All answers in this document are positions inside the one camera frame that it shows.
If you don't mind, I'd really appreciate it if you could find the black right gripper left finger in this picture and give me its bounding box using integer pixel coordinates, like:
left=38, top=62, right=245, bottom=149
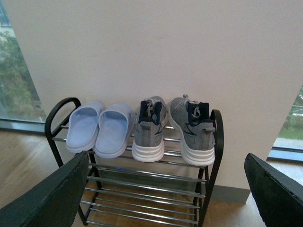
left=0, top=151, right=89, bottom=227

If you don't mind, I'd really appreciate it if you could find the grey sneaker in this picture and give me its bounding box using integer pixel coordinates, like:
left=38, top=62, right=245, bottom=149
left=169, top=95, right=216, bottom=166
left=132, top=96, right=168, bottom=162

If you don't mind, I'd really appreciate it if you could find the light blue slipper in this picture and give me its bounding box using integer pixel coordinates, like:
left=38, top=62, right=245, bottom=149
left=95, top=103, right=135, bottom=158
left=66, top=100, right=105, bottom=153

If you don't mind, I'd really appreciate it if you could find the black metal shoe rack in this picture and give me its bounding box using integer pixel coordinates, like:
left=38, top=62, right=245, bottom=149
left=45, top=97, right=224, bottom=227

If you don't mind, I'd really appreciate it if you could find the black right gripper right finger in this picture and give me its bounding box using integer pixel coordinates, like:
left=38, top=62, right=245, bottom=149
left=244, top=153, right=303, bottom=227

